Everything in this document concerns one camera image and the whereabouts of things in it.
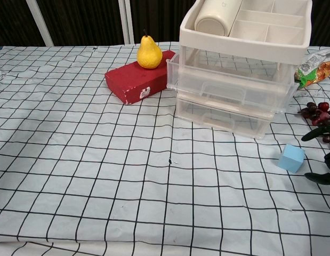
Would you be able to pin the cream cylindrical bottle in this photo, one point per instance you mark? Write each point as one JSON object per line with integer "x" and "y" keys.
{"x": 215, "y": 18}

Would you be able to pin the yellow pear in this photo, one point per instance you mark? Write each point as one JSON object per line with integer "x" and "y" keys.
{"x": 148, "y": 54}

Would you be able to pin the red rectangular box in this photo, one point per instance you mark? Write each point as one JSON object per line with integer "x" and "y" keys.
{"x": 132, "y": 80}

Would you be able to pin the dark red grape bunch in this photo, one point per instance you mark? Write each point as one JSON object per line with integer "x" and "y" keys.
{"x": 318, "y": 114}

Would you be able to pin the clear plastic drawer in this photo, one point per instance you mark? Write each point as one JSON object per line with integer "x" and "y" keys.
{"x": 191, "y": 80}
{"x": 194, "y": 113}

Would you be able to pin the white black checkered tablecloth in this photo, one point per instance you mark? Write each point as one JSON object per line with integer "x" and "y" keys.
{"x": 100, "y": 173}

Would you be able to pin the black partition screen white frame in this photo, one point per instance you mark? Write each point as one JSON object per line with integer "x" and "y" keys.
{"x": 74, "y": 18}

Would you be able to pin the light blue cube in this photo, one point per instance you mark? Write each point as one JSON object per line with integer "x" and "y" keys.
{"x": 290, "y": 160}

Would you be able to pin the green snack bag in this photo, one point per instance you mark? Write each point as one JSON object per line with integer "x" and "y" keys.
{"x": 316, "y": 72}

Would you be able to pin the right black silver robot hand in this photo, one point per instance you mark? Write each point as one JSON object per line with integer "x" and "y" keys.
{"x": 328, "y": 132}

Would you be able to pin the clear plastic drawer organizer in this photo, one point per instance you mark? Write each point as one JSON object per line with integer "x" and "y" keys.
{"x": 242, "y": 42}

